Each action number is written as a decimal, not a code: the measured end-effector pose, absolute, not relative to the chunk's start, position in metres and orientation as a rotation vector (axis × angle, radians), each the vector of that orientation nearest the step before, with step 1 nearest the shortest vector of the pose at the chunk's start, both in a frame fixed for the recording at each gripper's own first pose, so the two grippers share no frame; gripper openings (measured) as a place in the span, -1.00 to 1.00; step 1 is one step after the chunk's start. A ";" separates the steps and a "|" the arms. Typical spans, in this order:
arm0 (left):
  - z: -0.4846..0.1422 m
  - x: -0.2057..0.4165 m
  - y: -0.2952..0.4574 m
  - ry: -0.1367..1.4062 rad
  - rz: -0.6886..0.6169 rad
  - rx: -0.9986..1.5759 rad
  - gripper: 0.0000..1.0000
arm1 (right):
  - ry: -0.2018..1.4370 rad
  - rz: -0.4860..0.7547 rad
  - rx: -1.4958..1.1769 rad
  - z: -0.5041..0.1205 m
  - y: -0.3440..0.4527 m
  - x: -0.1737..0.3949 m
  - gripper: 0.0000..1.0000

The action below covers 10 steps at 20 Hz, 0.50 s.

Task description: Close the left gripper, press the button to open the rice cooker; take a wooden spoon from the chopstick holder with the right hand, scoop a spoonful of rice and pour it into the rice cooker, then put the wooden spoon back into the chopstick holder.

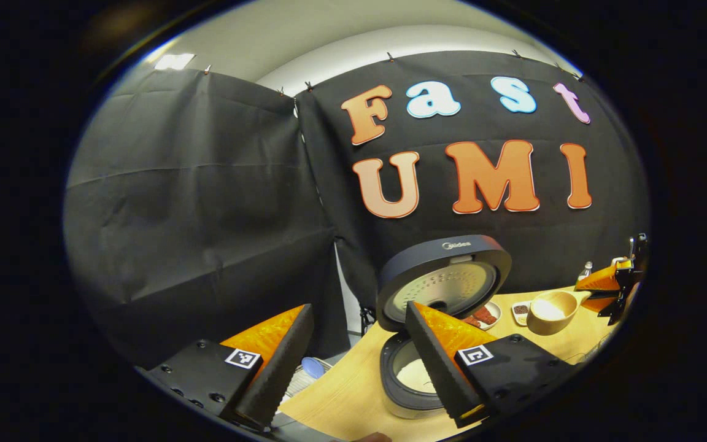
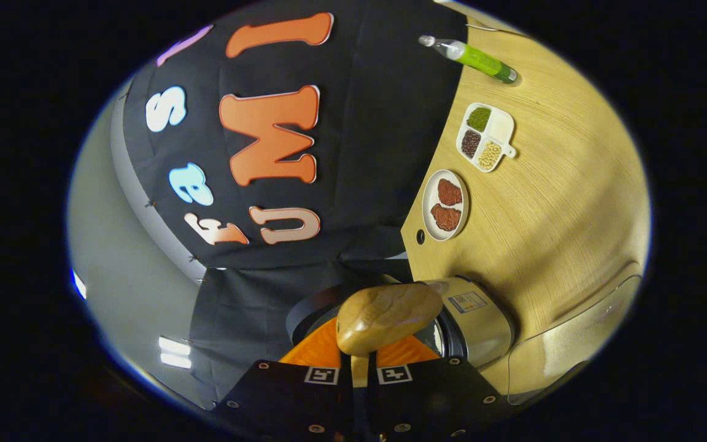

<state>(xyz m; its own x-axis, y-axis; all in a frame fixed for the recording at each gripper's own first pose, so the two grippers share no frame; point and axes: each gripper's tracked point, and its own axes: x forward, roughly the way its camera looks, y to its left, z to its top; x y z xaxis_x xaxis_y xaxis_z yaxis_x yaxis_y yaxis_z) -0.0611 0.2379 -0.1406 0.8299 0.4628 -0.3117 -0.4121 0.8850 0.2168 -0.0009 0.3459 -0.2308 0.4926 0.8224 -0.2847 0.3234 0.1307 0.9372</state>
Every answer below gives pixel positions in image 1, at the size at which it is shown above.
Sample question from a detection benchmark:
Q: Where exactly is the ceiling light panel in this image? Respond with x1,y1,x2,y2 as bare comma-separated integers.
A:
156,53,196,70

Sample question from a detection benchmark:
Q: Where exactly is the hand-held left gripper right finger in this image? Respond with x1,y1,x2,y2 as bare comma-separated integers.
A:
404,300,575,429

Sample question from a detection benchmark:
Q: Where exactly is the brown wooden spoon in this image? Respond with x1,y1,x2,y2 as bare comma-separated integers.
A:
526,289,600,336

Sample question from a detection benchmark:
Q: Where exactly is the black backdrop cloth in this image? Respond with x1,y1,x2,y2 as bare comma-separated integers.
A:
64,50,649,369

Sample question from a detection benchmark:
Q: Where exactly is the white rice heap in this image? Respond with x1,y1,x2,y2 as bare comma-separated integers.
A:
398,358,437,395

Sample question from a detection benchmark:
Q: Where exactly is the white ribbed object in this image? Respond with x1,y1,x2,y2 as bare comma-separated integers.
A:
283,356,334,403

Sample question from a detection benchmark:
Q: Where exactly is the dark grey rice cooker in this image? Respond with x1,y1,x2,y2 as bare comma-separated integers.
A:
376,235,512,420

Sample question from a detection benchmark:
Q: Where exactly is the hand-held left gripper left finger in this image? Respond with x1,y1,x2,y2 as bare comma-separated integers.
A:
134,304,315,430

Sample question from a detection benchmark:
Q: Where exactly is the white plate with red meat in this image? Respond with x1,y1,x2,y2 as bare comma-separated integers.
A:
461,301,503,331

